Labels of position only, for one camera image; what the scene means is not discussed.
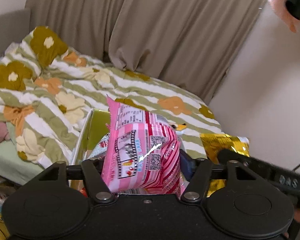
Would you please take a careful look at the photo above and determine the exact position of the green cardboard box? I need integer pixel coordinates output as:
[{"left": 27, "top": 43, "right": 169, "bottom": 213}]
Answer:
[{"left": 70, "top": 108, "right": 112, "bottom": 193}]

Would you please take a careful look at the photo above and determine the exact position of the grey headboard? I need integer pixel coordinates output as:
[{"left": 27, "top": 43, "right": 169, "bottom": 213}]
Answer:
[{"left": 0, "top": 9, "right": 31, "bottom": 56}]

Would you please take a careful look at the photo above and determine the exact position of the beige curtain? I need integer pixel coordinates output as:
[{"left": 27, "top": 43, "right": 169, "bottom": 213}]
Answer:
[{"left": 25, "top": 0, "right": 267, "bottom": 102}]

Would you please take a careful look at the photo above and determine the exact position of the striped floral blanket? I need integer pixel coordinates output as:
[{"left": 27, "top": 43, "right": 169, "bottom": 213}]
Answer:
[{"left": 0, "top": 26, "right": 222, "bottom": 168}]

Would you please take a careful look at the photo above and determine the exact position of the light green sheet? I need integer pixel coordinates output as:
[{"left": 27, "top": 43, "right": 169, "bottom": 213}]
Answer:
[{"left": 0, "top": 123, "right": 43, "bottom": 185}]

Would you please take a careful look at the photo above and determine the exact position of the yellow snack bag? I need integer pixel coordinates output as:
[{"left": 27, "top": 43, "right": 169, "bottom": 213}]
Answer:
[{"left": 199, "top": 132, "right": 251, "bottom": 198}]

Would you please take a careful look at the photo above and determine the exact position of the pink snack bag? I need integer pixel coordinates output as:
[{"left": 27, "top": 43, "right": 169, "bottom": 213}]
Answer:
[{"left": 101, "top": 98, "right": 184, "bottom": 197}]

